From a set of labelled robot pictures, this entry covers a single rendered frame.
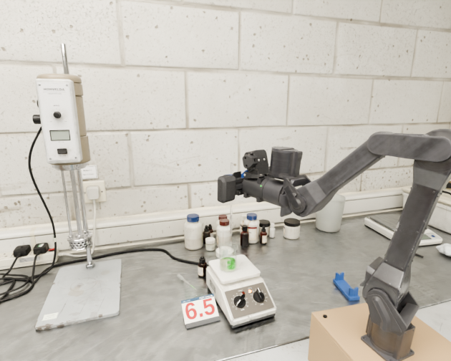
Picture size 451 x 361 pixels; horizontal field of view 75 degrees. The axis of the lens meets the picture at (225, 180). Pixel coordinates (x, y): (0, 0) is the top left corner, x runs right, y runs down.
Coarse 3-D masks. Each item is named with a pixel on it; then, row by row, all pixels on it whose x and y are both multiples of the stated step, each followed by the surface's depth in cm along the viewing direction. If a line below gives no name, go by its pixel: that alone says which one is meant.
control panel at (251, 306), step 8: (240, 288) 79; (248, 288) 80; (256, 288) 80; (264, 288) 81; (232, 296) 77; (248, 296) 78; (232, 304) 75; (248, 304) 76; (256, 304) 77; (264, 304) 77; (272, 304) 78; (232, 312) 74; (240, 312) 74; (248, 312) 75
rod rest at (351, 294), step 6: (336, 276) 92; (342, 276) 92; (336, 282) 91; (342, 282) 91; (342, 288) 88; (348, 288) 88; (354, 288) 85; (348, 294) 85; (354, 294) 85; (354, 300) 84
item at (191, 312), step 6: (198, 300) 79; (204, 300) 79; (210, 300) 80; (186, 306) 77; (192, 306) 78; (198, 306) 78; (204, 306) 78; (210, 306) 79; (186, 312) 76; (192, 312) 77; (198, 312) 77; (204, 312) 77; (210, 312) 78; (216, 312) 78; (186, 318) 76; (192, 318) 76
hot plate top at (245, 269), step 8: (240, 256) 91; (208, 264) 88; (216, 264) 87; (240, 264) 87; (248, 264) 87; (216, 272) 83; (224, 272) 83; (232, 272) 83; (240, 272) 83; (248, 272) 83; (256, 272) 83; (224, 280) 79; (232, 280) 79; (240, 280) 80
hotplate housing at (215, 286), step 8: (208, 272) 87; (208, 280) 88; (216, 280) 82; (248, 280) 82; (256, 280) 82; (208, 288) 89; (216, 288) 81; (224, 288) 79; (232, 288) 79; (216, 296) 82; (224, 296) 77; (224, 304) 76; (224, 312) 77; (256, 312) 75; (264, 312) 76; (272, 312) 77; (232, 320) 73; (240, 320) 73; (248, 320) 74; (256, 320) 76
